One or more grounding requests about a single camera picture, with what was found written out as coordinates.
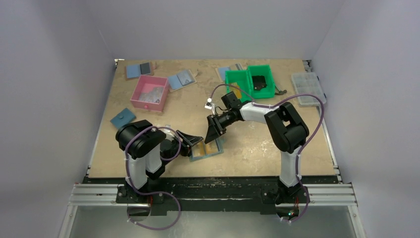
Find yellow item in bin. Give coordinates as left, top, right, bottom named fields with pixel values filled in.
left=229, top=83, right=242, bottom=99

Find left green bin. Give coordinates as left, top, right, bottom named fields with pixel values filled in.
left=225, top=70, right=251, bottom=102

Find dark blue card holder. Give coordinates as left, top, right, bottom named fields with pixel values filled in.
left=110, top=108, right=136, bottom=129

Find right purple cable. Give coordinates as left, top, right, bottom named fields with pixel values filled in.
left=209, top=83, right=325, bottom=225

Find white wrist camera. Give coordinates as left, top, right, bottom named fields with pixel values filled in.
left=204, top=98, right=215, bottom=110
left=163, top=124, right=172, bottom=133

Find dark tool beside bin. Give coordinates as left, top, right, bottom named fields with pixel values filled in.
left=275, top=86, right=287, bottom=96

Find pink open box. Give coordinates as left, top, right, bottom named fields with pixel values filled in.
left=130, top=75, right=169, bottom=112

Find clear compartment organizer box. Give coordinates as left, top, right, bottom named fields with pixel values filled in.
left=291, top=72, right=327, bottom=107

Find orange and white credit card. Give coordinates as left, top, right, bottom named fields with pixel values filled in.
left=205, top=140, right=219, bottom=155

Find blue card behind bin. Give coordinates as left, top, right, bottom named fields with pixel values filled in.
left=215, top=63, right=244, bottom=82

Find green card holder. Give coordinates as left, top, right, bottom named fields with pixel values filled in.
left=189, top=138, right=223, bottom=162

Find black item in bin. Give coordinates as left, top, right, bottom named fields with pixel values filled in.
left=252, top=75, right=267, bottom=91

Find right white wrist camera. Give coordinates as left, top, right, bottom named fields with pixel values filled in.
left=204, top=98, right=215, bottom=110

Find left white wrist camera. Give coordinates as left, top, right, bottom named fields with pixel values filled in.
left=163, top=124, right=172, bottom=133

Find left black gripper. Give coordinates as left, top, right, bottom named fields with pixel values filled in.
left=163, top=131, right=202, bottom=166

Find green bin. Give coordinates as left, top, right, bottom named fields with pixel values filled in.
left=225, top=70, right=251, bottom=102
left=247, top=65, right=275, bottom=99

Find cards in pink box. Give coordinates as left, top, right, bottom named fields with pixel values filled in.
left=138, top=87, right=164, bottom=104

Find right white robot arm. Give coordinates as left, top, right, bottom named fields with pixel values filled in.
left=205, top=92, right=309, bottom=204

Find right green bin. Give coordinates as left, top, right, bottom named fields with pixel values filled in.
left=247, top=65, right=275, bottom=99

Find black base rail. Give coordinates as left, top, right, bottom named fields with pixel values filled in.
left=69, top=176, right=357, bottom=218

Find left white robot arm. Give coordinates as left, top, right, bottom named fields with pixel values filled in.
left=115, top=120, right=203, bottom=203

